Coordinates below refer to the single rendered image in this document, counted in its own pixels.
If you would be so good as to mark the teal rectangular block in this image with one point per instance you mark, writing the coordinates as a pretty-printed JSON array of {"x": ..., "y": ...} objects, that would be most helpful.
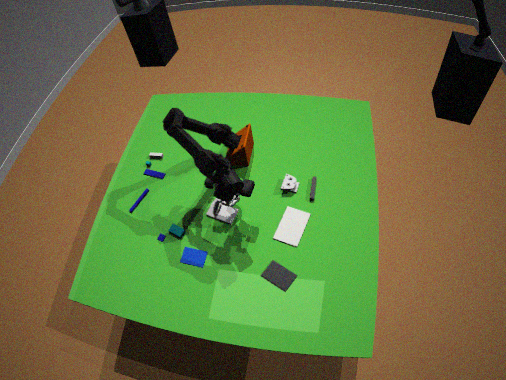
[{"x": 177, "y": 231}]

